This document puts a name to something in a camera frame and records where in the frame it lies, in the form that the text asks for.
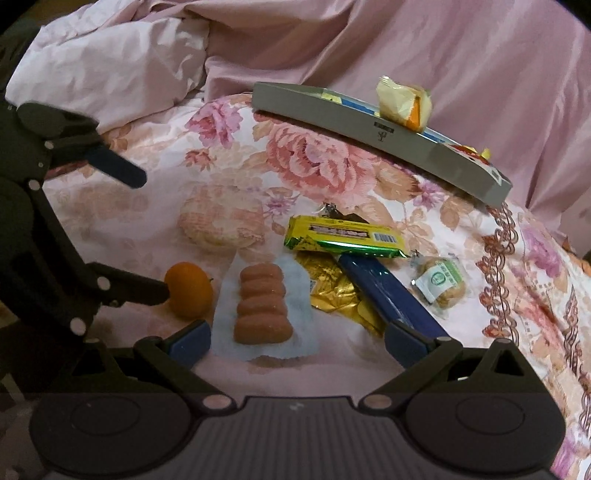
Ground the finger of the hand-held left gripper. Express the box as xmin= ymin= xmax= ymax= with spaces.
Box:
xmin=16 ymin=102 xmax=147 ymax=188
xmin=69 ymin=263 xmax=171 ymax=333

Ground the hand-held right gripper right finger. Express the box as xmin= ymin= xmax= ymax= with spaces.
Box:
xmin=359 ymin=320 xmax=532 ymax=411

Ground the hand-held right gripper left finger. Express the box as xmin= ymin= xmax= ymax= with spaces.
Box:
xmin=83 ymin=319 xmax=234 ymax=411

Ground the orange mandarin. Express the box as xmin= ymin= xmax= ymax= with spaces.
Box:
xmin=165 ymin=261 xmax=215 ymax=320

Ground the gold snack packet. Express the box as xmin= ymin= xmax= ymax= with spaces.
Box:
xmin=295 ymin=251 xmax=386 ymax=335

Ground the yellow green snack bar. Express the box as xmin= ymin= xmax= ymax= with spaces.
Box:
xmin=284 ymin=215 xmax=411 ymax=258

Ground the grey tray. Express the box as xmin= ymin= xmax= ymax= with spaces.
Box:
xmin=253 ymin=82 xmax=513 ymax=209

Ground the blue snack bar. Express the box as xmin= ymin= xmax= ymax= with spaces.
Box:
xmin=337 ymin=254 xmax=448 ymax=342

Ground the round biscuit packet green label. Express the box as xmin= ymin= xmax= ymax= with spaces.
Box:
xmin=411 ymin=253 xmax=467 ymax=315

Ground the sausage bread packet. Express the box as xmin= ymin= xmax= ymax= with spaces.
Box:
xmin=211 ymin=253 xmax=317 ymax=361

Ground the pale pink crumpled sheet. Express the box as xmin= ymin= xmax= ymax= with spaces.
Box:
xmin=7 ymin=18 xmax=211 ymax=134

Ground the dark brown snack packet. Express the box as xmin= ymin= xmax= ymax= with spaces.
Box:
xmin=314 ymin=203 xmax=370 ymax=224

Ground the floral blanket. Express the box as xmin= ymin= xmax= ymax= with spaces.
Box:
xmin=41 ymin=92 xmax=591 ymax=480

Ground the red snack packet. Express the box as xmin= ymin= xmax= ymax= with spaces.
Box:
xmin=450 ymin=143 xmax=492 ymax=167

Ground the yellow orange snack packet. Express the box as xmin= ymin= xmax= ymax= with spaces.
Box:
xmin=375 ymin=76 xmax=434 ymax=132

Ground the pink satin sheet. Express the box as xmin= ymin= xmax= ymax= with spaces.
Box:
xmin=185 ymin=0 xmax=591 ymax=259

